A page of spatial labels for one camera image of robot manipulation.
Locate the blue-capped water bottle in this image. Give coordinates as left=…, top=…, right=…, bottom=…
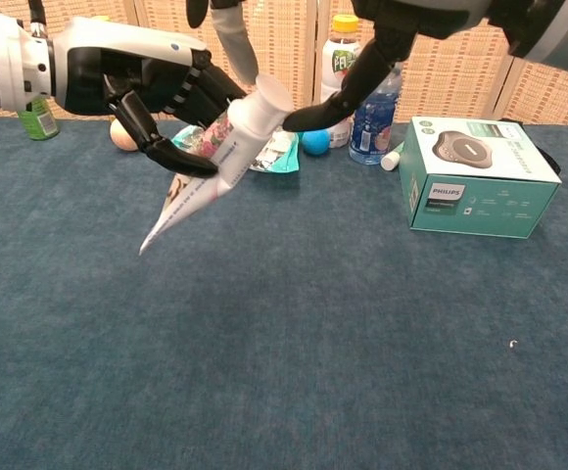
left=348, top=62, right=404, bottom=166

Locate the teal snack bag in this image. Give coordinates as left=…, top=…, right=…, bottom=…
left=170, top=124, right=301, bottom=174

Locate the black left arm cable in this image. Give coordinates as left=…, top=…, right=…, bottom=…
left=26, top=0, right=49, bottom=39

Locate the floral white toothpaste tube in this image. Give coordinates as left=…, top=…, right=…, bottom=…
left=138, top=73, right=296, bottom=257

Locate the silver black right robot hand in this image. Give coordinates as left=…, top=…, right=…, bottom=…
left=185, top=0, right=492, bottom=132

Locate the small blue ball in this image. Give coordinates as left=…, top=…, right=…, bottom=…
left=301, top=129, right=332, bottom=157

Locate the green drink can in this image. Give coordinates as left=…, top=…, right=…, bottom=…
left=17, top=95, right=61, bottom=142

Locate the white yellow-capped drink bottle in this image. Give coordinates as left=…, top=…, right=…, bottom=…
left=318, top=14, right=363, bottom=149

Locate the blue felt table cover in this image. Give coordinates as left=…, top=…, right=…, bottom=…
left=0, top=117, right=568, bottom=470

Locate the black strap object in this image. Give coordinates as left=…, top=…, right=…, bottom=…
left=498, top=117, right=563, bottom=175

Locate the bamboo folding screen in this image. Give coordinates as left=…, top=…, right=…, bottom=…
left=0, top=0, right=568, bottom=126

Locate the small white tube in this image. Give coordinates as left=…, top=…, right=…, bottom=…
left=380, top=141, right=406, bottom=171

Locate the teal Philips speaker box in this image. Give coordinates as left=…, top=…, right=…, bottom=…
left=398, top=116, right=563, bottom=240

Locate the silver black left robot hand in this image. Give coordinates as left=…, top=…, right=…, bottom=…
left=48, top=16, right=249, bottom=178

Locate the beige onion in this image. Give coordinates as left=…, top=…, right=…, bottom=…
left=109, top=118, right=142, bottom=153

